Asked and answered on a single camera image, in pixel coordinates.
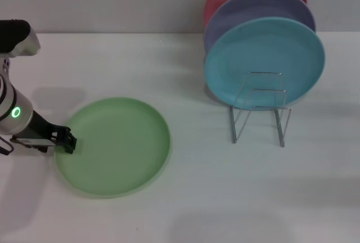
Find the left gripper cable with connector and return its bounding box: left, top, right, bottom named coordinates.
left=0, top=136, right=14, bottom=156

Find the purple plate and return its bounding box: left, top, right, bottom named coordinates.
left=204, top=0, right=316, bottom=55

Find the green plate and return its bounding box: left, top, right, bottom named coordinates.
left=53, top=97, right=171, bottom=199

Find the blue plate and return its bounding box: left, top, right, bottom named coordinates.
left=204, top=16, right=326, bottom=111

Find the left wrist vented housing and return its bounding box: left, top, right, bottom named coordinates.
left=0, top=19, right=41, bottom=57

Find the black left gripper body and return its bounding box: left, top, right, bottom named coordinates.
left=11, top=110, right=57, bottom=147

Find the metal wire plate rack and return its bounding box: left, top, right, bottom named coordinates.
left=229, top=71, right=292, bottom=147

